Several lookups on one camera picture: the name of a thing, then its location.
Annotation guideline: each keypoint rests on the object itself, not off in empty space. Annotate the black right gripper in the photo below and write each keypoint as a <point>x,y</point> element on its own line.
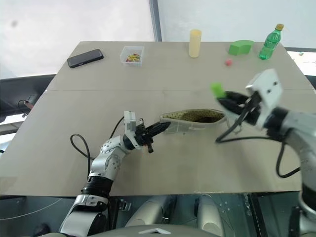
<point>251,111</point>

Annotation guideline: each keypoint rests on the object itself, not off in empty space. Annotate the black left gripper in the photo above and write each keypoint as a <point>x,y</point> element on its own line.
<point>142,135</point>

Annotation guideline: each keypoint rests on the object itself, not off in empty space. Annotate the small green block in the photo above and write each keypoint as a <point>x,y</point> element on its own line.
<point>217,89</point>

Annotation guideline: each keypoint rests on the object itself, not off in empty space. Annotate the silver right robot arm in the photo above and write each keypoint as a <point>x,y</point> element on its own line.
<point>300,130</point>

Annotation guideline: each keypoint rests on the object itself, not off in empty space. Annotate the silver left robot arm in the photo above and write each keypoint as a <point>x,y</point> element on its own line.
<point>105,164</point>

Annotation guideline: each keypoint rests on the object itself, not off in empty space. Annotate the small red ball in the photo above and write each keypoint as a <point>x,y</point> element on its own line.
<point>228,62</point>

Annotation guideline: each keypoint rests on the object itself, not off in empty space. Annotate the green foam block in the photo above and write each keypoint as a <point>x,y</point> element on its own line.
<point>240,47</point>

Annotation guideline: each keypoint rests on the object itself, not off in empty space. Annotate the pale yellow cylinder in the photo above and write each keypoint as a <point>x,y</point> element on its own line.
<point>195,43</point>

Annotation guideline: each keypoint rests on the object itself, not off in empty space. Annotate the green plastic bottle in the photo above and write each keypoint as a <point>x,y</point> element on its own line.
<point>270,42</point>

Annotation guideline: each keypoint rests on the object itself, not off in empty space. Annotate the colourful small pieces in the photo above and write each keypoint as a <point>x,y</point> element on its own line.
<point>133,57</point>

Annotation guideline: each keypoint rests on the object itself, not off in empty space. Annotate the clear plastic box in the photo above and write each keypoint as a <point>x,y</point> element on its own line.
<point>132,56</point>

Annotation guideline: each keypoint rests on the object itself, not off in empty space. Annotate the silver left robot leg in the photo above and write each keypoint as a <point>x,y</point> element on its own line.
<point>150,209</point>

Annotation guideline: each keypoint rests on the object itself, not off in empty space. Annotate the silver robot leg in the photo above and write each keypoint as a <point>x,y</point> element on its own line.
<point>209,212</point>
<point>150,209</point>

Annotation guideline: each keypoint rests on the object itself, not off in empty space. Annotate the silver right robot leg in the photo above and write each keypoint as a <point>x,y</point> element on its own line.
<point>209,212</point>

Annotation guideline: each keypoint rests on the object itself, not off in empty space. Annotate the black smartphone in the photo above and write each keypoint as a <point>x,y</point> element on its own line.
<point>85,58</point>

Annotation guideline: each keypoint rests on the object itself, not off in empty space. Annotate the grey robot chest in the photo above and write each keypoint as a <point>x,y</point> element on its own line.
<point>158,230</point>

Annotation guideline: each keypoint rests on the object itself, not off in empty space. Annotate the red and black tool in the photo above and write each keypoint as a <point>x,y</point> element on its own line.
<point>27,101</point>

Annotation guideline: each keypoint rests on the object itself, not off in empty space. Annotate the dark side table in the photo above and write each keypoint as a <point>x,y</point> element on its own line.
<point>22,91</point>

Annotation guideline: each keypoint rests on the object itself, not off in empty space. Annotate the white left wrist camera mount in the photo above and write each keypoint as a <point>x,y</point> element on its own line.
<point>130,123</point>

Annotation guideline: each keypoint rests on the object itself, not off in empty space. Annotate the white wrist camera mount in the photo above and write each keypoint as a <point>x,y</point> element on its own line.
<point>130,123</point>
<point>267,90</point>

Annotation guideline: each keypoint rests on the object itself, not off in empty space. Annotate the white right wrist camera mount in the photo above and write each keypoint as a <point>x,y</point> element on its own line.
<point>267,90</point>

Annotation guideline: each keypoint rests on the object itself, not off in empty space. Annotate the grey window frame post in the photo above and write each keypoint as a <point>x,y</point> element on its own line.
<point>155,19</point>

